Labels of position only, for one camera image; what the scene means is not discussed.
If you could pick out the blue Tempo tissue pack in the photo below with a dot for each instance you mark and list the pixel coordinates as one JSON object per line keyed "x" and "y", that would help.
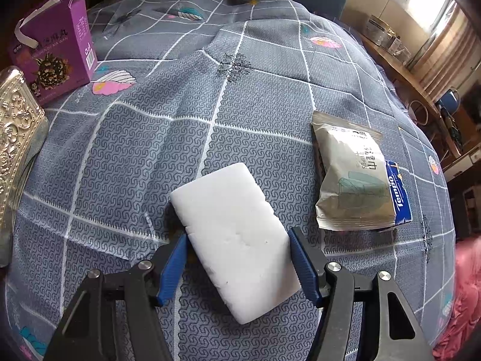
{"x": 399, "y": 196}

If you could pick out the purple cardboard box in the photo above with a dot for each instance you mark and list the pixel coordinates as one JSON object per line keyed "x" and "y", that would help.
{"x": 53, "y": 47}

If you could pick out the wooden side desk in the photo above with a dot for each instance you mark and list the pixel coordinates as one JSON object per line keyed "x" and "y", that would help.
{"x": 395, "y": 71}

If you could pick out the pink blanket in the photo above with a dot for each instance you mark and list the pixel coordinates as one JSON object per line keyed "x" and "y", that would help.
{"x": 465, "y": 314}

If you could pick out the pinkish window curtain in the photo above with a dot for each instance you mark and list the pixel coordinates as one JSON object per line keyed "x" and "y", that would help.
{"x": 443, "y": 59}

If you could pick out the beige wet wipes packet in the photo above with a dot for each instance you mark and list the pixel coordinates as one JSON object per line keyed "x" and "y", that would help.
{"x": 354, "y": 193}

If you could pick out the white sponge block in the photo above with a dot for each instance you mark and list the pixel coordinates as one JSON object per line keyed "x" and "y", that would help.
{"x": 238, "y": 239}

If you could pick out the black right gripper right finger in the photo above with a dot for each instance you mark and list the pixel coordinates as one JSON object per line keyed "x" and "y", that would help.
{"x": 308, "y": 264}

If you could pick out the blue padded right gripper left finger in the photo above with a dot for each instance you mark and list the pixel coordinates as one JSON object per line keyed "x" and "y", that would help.
{"x": 173, "y": 260}

